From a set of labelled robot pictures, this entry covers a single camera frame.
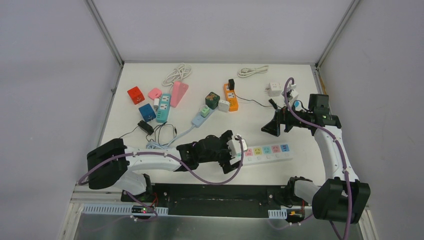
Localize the white usb cable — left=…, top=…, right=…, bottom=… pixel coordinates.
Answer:
left=237, top=65, right=270, bottom=79

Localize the black plug adapter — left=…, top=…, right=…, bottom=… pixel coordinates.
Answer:
left=228, top=78, right=235, bottom=91

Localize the dark blue cube adapter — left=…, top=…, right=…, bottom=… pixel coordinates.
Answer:
left=138, top=103, right=156, bottom=123

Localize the light green plug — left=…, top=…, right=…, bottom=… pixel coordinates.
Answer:
left=199, top=105, right=211, bottom=118

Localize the pink wedge power strip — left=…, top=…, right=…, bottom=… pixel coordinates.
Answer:
left=170, top=81, right=189, bottom=108

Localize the small white plug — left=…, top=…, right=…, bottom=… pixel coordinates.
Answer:
left=153, top=98, right=160, bottom=111

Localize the red cube socket adapter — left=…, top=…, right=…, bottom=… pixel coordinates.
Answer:
left=127, top=86, right=145, bottom=105

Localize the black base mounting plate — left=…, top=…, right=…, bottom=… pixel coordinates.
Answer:
left=120, top=183, right=309, bottom=218

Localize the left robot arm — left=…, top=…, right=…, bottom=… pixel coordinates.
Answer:
left=78, top=130, right=248, bottom=203

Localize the small white cube adapter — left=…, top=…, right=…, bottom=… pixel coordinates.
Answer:
left=218, top=99, right=230, bottom=112

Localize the purple cable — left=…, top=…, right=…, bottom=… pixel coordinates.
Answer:
left=269, top=77, right=354, bottom=240
left=78, top=135, right=245, bottom=223

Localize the white tiger cube adapter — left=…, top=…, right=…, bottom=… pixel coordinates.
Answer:
left=265, top=82, right=283, bottom=97

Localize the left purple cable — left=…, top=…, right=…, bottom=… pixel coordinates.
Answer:
left=78, top=135, right=245, bottom=223

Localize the pink square adapter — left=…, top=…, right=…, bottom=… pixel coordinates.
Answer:
left=147, top=87, right=163, bottom=100

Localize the white multicolour power strip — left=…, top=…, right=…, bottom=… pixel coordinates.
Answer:
left=242, top=143, right=295, bottom=166

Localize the black thin cable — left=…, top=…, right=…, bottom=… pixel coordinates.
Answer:
left=235, top=94, right=282, bottom=111

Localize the teal power strip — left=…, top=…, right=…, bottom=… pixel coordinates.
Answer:
left=156, top=93, right=171, bottom=124

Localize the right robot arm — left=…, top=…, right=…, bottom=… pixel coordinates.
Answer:
left=261, top=94, right=371, bottom=224

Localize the light blue power strip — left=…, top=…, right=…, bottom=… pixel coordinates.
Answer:
left=146, top=109, right=215, bottom=149

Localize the dark green cube adapter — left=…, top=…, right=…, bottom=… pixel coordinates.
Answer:
left=205, top=91, right=221, bottom=110

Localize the white coiled cable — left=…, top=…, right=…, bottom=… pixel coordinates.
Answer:
left=161, top=63, right=193, bottom=88

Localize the orange power strip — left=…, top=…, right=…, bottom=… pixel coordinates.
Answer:
left=223, top=83, right=239, bottom=112

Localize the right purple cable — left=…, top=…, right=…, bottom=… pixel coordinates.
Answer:
left=269, top=77, right=354, bottom=240

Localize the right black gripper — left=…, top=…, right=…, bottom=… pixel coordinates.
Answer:
left=261, top=100, right=312, bottom=137

